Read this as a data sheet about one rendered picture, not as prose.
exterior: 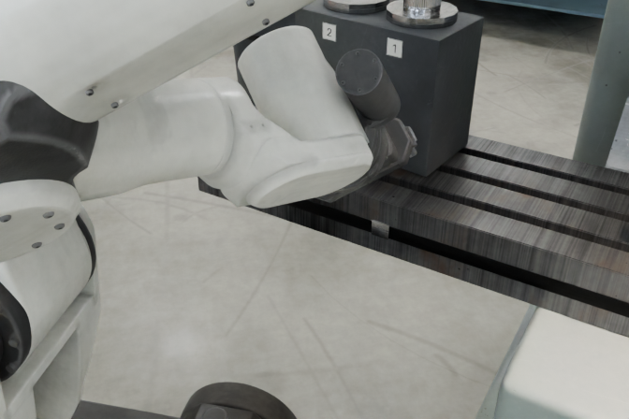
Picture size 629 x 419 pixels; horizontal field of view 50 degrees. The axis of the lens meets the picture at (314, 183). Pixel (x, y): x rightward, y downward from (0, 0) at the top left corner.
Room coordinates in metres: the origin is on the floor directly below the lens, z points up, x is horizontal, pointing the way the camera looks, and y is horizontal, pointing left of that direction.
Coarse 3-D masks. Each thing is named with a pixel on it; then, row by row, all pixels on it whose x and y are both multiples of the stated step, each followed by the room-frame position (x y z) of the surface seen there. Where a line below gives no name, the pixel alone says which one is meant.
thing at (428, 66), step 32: (320, 0) 0.92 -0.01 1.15; (352, 0) 0.88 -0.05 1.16; (384, 0) 0.88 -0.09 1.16; (320, 32) 0.87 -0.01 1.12; (352, 32) 0.83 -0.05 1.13; (384, 32) 0.81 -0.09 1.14; (416, 32) 0.79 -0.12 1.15; (448, 32) 0.79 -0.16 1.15; (480, 32) 0.85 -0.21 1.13; (384, 64) 0.80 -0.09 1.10; (416, 64) 0.78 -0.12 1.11; (448, 64) 0.78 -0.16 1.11; (416, 96) 0.77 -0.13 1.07; (448, 96) 0.79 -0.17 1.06; (416, 128) 0.77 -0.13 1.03; (448, 128) 0.80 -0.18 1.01; (416, 160) 0.77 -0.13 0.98
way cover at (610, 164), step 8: (624, 112) 0.94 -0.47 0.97; (624, 120) 0.93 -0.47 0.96; (624, 128) 0.92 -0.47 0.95; (616, 136) 0.91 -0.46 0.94; (624, 136) 0.91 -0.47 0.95; (616, 144) 0.90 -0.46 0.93; (624, 144) 0.90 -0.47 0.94; (616, 152) 0.89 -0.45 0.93; (624, 152) 0.89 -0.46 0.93; (608, 160) 0.89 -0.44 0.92; (616, 160) 0.88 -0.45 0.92; (624, 160) 0.88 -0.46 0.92; (616, 168) 0.87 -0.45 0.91; (624, 168) 0.87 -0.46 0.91
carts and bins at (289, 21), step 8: (288, 16) 2.74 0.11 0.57; (272, 24) 2.72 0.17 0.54; (280, 24) 2.73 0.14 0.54; (288, 24) 2.74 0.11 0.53; (264, 32) 2.70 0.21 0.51; (248, 40) 2.34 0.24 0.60; (240, 48) 2.39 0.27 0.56; (240, 56) 2.39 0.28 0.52; (240, 72) 2.42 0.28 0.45; (240, 80) 2.43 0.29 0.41
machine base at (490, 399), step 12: (528, 312) 1.36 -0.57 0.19; (528, 324) 1.31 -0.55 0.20; (516, 336) 1.27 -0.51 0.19; (516, 348) 1.22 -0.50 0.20; (504, 360) 1.19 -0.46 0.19; (504, 372) 1.14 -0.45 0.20; (492, 384) 1.11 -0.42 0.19; (492, 396) 1.07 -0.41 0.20; (480, 408) 1.04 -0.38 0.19; (492, 408) 1.03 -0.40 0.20
